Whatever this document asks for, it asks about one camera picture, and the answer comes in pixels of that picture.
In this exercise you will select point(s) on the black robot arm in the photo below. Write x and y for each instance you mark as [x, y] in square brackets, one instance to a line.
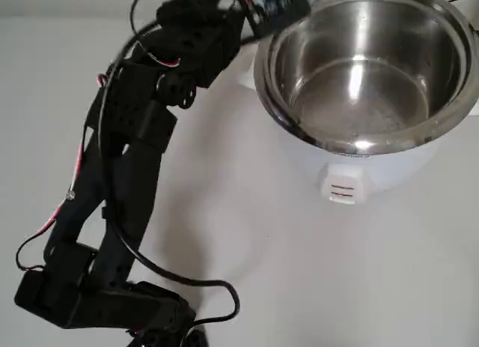
[127, 175]

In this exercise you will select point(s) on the white rice cooker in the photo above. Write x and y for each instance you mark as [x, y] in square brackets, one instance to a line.
[374, 167]

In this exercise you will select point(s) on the steel inner pot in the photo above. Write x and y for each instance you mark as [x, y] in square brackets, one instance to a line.
[359, 81]

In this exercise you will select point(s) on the black camera circuit board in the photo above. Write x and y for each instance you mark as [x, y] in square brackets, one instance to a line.
[269, 10]

